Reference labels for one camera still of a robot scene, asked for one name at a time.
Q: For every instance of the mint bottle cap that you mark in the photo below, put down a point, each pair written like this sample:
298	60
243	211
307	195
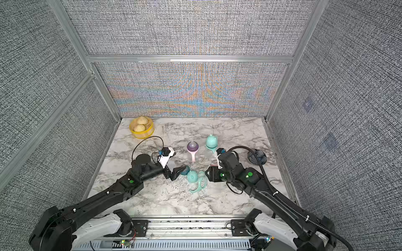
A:
211	142
192	177

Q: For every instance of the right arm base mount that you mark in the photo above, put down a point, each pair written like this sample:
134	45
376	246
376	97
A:
242	228

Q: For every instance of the lower beige bun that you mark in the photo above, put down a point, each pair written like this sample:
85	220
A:
139	128

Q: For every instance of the mint bottle cap middle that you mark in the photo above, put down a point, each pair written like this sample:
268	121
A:
192	177

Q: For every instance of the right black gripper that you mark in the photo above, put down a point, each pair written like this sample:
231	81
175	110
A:
214	172

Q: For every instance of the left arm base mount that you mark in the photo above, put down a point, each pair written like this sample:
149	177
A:
128	230

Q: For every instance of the mint bottle cap front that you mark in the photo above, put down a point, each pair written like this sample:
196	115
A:
211	142

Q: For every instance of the dark blue flower dish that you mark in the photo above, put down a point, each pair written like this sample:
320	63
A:
259	156

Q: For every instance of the upper beige bun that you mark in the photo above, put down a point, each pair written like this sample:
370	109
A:
142	120

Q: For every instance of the yellow steamer basket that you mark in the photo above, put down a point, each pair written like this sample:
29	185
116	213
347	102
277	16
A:
150	128

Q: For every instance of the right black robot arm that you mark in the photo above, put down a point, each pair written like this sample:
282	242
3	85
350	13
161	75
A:
303	231

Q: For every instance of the aluminium front rail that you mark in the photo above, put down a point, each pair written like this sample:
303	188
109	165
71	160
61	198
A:
188	227

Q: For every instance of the purple nipple collar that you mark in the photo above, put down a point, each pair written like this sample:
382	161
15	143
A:
192	147

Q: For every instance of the beige bun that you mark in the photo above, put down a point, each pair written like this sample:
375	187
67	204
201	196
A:
142	120
139	128

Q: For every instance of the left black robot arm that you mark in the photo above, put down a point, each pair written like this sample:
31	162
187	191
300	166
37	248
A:
61	229

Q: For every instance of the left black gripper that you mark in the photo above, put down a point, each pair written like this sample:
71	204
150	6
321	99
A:
174	174

